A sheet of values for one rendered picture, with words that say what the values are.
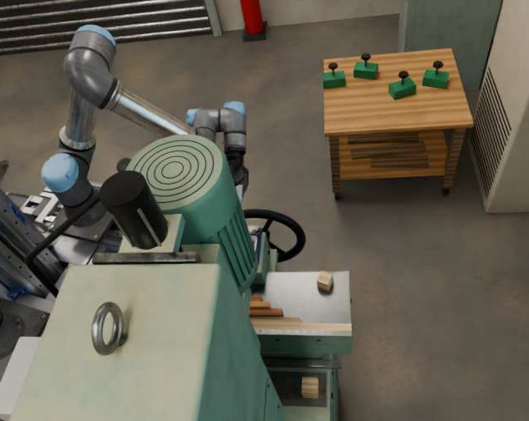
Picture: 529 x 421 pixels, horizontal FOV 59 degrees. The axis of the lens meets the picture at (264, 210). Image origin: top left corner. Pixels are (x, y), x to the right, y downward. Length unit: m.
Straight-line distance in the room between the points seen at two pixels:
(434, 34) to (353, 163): 0.93
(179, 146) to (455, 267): 1.81
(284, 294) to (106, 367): 0.75
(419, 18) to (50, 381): 2.66
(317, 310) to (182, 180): 0.63
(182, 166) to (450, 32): 2.43
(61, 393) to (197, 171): 0.36
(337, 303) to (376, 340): 0.95
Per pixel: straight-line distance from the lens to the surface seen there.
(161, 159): 0.78
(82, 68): 1.36
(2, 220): 1.61
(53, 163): 1.66
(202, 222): 0.73
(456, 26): 3.00
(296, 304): 1.26
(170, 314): 0.59
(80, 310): 0.65
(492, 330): 2.29
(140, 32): 4.25
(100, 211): 1.72
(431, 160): 2.56
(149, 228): 0.62
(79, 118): 1.60
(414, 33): 2.99
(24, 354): 0.71
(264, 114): 3.16
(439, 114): 2.29
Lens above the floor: 2.02
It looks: 51 degrees down
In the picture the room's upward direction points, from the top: 14 degrees counter-clockwise
